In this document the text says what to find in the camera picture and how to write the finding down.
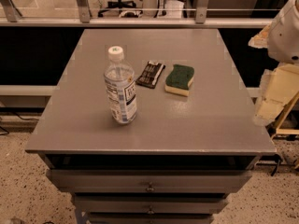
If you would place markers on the clear plastic water bottle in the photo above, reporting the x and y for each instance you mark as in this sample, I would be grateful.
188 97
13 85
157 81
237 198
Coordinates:
119 78

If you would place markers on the bottom grey drawer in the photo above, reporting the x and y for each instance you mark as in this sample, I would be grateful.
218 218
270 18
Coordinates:
149 219

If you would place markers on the black snack packet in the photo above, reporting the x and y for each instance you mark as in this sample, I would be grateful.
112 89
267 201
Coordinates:
150 75

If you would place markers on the middle grey drawer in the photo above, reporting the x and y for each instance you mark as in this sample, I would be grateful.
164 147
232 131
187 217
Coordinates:
156 204

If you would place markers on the grey drawer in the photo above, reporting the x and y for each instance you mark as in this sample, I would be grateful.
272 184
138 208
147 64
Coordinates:
156 204
88 181
149 219

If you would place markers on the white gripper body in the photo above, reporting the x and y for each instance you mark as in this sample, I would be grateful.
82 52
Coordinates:
285 36

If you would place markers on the green yellow sponge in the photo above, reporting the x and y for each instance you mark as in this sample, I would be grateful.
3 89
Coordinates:
179 80

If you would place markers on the top grey drawer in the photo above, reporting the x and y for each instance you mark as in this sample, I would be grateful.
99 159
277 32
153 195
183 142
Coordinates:
88 181

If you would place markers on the grey drawer cabinet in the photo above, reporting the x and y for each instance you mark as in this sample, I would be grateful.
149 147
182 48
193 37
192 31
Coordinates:
210 130

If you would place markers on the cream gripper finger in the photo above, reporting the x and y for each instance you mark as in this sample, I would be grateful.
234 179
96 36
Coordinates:
277 88
260 41

